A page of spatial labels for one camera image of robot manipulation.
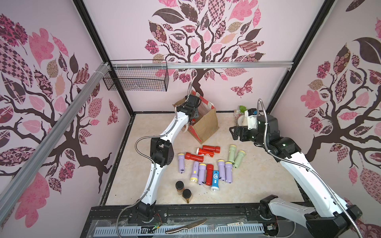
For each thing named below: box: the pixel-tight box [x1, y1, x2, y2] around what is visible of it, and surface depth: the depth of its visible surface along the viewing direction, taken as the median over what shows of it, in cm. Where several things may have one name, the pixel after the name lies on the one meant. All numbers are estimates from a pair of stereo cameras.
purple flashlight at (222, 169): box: [217, 159, 226, 181], surface depth 88 cm
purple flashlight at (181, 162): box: [178, 152, 186, 174], surface depth 91 cm
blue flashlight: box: [210, 170, 220, 192], surface depth 84 cm
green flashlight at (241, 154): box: [233, 150, 246, 169], surface depth 93 cm
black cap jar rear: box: [175, 180, 185, 196], surface depth 76 cm
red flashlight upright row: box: [205, 163, 214, 186], surface depth 87 cm
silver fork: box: [207, 221, 244, 231], surface depth 72 cm
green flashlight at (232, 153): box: [228, 144, 237, 164], surface depth 96 cm
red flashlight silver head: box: [196, 147, 215, 158], surface depth 95 cm
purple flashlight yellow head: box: [190, 161, 199, 183], surface depth 87 cm
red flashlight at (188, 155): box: [184, 152, 204, 163], surface depth 94 cm
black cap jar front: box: [182, 188, 192, 204], surface depth 73 cm
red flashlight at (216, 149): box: [202, 145, 221, 154], surface depth 97 cm
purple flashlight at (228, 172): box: [224, 161, 233, 184], surface depth 87 cm
